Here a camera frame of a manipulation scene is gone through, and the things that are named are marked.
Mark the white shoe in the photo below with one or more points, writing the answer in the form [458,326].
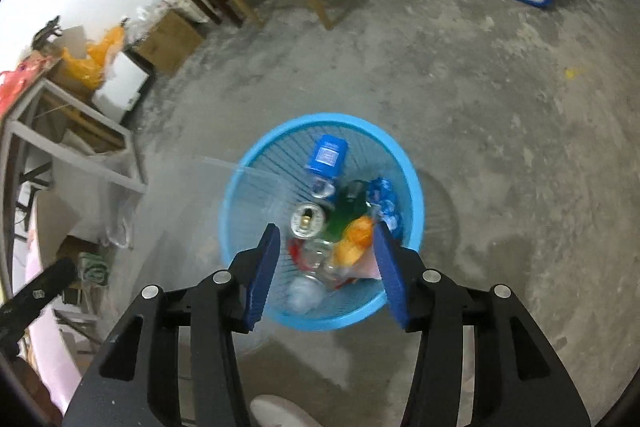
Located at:
[285,412]

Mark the red plastic bag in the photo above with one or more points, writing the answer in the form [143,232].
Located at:
[20,82]

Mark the white side table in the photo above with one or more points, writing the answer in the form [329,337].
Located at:
[75,104]

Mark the green plastic bottle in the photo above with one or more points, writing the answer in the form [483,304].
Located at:
[350,207]

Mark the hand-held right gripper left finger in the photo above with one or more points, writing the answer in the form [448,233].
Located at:
[262,277]

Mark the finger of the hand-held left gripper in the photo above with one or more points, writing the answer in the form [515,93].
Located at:
[40,291]

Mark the yellow plastic bag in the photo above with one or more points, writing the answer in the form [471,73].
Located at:
[92,62]

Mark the brown cardboard box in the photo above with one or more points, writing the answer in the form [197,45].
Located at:
[170,42]

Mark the white cabinet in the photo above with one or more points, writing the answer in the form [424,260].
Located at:
[120,84]

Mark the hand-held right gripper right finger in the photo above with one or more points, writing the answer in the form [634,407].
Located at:
[392,279]

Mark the green printed carton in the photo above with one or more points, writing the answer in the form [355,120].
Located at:
[92,269]

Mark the red snack bag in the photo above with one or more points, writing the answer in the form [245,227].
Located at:
[367,271]

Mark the pile of plastic packaging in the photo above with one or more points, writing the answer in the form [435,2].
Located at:
[155,7]

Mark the blue mesh wastebasket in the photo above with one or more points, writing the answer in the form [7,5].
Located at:
[270,142]

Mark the red tin can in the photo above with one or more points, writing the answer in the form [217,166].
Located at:
[308,219]

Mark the blue white toothpaste box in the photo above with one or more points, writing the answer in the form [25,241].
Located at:
[327,157]

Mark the clear plastic cup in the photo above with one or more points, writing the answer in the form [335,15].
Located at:
[305,294]

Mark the blue foil wrapper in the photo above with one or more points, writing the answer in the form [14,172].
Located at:
[385,207]

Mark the orange peel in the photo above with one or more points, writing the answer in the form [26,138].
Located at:
[355,242]

